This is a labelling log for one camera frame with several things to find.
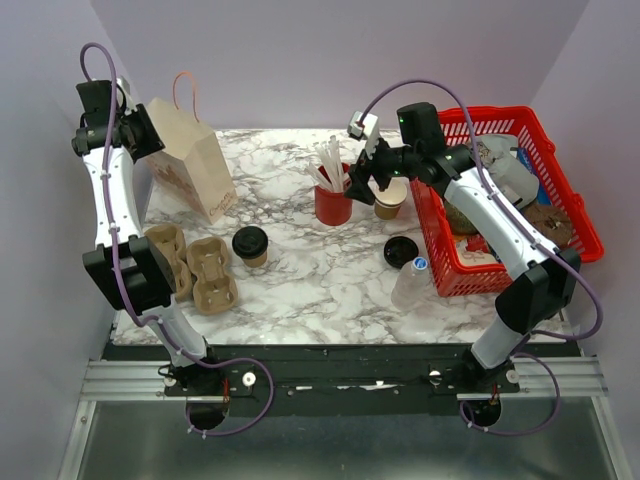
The stack of black lids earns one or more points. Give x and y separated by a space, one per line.
399 250

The brown paper coffee cup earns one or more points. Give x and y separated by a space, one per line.
258 261

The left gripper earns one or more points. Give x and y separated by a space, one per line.
151 140

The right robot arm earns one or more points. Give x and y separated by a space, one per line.
542 275

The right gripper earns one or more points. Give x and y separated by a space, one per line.
360 173

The cardboard cup carrier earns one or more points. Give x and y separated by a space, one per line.
169 239
214 290

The black coffee cup lid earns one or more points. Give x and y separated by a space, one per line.
250 242

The paper takeout bag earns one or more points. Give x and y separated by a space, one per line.
191 165

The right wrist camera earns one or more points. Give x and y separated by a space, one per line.
365 127

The red straw cup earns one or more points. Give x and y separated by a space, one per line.
332 209

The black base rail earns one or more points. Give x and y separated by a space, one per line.
337 380

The aluminium frame rail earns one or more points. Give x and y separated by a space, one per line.
140 381

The clear plastic water bottle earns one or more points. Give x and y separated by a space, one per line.
414 278

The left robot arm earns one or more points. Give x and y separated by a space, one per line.
129 270

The grey crumpled bag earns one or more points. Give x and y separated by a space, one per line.
498 154

